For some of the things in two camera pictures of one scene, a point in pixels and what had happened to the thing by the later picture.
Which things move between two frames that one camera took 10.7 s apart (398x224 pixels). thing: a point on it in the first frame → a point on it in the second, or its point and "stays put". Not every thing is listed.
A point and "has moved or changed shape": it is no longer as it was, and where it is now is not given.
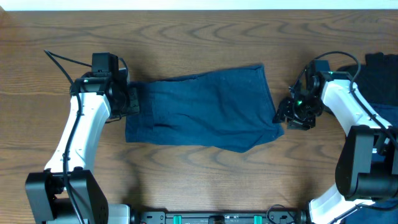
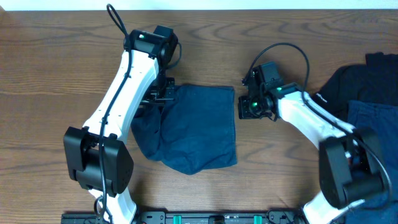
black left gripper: x=135 y=104 → x=170 y=96
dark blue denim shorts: x=232 y=108 has moved or changed shape
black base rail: x=273 y=217 stays put
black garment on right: x=377 y=79 stays put
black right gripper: x=285 y=110 → x=244 y=112
